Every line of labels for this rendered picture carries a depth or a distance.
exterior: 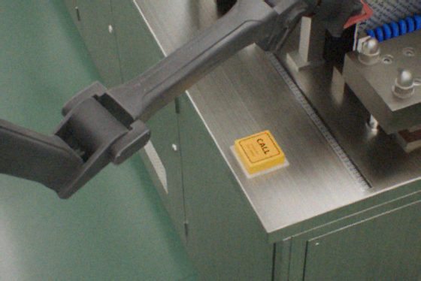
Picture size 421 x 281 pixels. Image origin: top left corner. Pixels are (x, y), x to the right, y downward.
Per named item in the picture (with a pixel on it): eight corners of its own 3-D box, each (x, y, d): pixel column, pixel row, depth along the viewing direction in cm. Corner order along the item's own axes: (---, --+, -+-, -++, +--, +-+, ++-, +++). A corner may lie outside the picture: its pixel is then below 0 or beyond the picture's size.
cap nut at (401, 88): (387, 86, 142) (391, 67, 138) (406, 80, 143) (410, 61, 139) (398, 101, 140) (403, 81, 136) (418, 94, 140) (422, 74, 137)
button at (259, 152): (234, 149, 150) (234, 140, 149) (268, 137, 152) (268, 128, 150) (249, 176, 146) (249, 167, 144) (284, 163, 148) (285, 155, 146)
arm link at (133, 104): (116, 152, 109) (61, 101, 112) (113, 173, 114) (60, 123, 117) (314, 2, 131) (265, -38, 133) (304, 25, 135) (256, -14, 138)
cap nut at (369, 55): (354, 55, 147) (357, 35, 144) (372, 49, 148) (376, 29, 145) (364, 67, 145) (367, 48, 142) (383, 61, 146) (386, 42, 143)
